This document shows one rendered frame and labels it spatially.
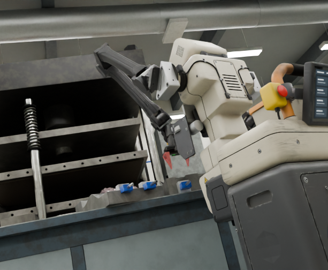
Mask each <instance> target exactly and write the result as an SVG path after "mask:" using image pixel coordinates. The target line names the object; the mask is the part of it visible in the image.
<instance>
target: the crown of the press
mask: <svg viewBox="0 0 328 270"><path fill-rule="evenodd" d="M116 52H117V53H119V54H121V55H123V56H124V57H126V58H128V59H130V60H132V61H134V62H135V63H138V64H140V65H145V66H146V63H145V60H144V55H143V50H142V49H138V48H137V46H136V45H134V44H133V45H128V46H127V47H126V48H125V49H124V51H116ZM96 65H97V63H96V59H95V55H94V54H90V55H80V56H70V57H60V58H51V59H41V60H35V61H25V62H15V63H5V64H0V137H7V136H14V135H19V134H26V127H25V126H26V124H25V118H24V117H25V115H24V110H23V109H22V107H23V106H24V105H25V102H24V101H25V100H26V99H32V100H33V104H34V105H36V110H35V111H36V117H37V119H36V120H37V122H36V123H37V126H38V128H37V129H38V131H37V132H41V131H48V130H55V129H63V128H70V127H75V126H82V125H89V124H97V123H104V122H111V121H118V120H123V119H127V116H128V115H134V118H137V117H138V113H139V109H140V108H139V105H138V104H137V103H136V102H135V101H134V100H133V99H132V97H131V96H130V95H129V94H128V93H127V92H126V91H125V90H124V89H123V88H122V87H121V86H120V85H119V84H118V83H117V82H116V81H115V80H114V79H113V78H112V77H110V76H106V77H103V76H102V75H101V74H100V73H99V72H98V70H97V69H96ZM55 151H56V157H58V158H66V157H69V156H71V155H73V151H72V147H69V146H64V147H60V148H57V149H56V150H55Z"/></svg>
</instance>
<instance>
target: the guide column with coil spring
mask: <svg viewBox="0 0 328 270"><path fill-rule="evenodd" d="M24 102H25V105H26V104H33V100H32V99H26V100H25V101H24ZM29 110H34V109H27V110H25V111H29ZM30 113H34V112H33V111H31V112H27V113H26V115H27V114H30ZM30 116H35V115H28V116H26V118H27V117H30ZM30 119H35V118H34V117H32V118H28V119H26V120H30ZM32 122H35V121H29V122H27V124H28V123H32ZM32 125H36V124H29V125H27V127H28V126H32ZM29 129H36V127H29V128H28V129H27V130H29ZM34 131H36V130H30V131H28V133H30V132H34ZM34 134H37V133H31V134H29V135H28V136H31V135H34ZM31 138H37V136H32V137H29V139H31ZM32 141H38V140H37V139H32V140H30V141H29V142H32ZM33 144H38V142H33V143H31V144H29V145H33ZM30 156H31V162H32V171H33V180H34V189H35V199H36V208H37V217H38V218H39V219H46V218H47V209H46V204H45V196H44V187H43V178H42V170H41V161H40V153H39V150H38V149H33V150H31V151H30Z"/></svg>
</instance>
